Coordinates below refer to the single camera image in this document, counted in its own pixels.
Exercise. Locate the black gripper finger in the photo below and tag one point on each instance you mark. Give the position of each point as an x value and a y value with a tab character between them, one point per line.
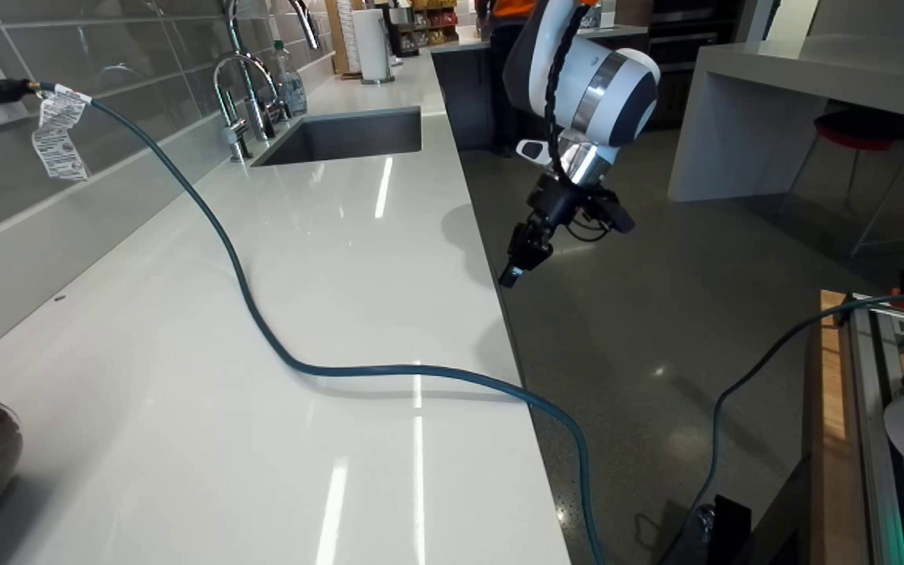
513	275

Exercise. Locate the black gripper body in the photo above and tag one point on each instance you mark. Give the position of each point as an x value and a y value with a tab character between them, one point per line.
553	204

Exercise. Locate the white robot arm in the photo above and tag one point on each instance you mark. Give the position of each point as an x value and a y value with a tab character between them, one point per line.
594	100

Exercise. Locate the person in orange vest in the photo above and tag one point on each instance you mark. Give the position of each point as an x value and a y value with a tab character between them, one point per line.
506	10

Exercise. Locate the white kitchen island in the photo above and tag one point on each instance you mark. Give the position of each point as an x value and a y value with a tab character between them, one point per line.
752	107

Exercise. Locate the dark undermount sink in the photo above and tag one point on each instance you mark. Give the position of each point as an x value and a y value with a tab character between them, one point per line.
341	135

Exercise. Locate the white trash bin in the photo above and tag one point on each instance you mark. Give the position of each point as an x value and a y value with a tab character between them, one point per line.
373	42

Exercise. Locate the tall chrome kitchen faucet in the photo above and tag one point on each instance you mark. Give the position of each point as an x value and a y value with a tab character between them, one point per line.
251	68

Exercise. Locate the red stool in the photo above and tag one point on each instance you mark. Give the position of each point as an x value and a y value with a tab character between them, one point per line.
861	131

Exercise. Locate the wooden robot cart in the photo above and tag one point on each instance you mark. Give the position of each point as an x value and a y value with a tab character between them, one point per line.
856	433

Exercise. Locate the black power plug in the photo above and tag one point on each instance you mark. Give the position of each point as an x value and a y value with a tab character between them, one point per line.
16	90

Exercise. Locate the black built-in wall oven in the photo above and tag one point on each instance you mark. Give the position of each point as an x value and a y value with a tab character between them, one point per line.
683	27

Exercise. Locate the white cable tag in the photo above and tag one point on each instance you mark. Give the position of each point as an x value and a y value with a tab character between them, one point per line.
57	115

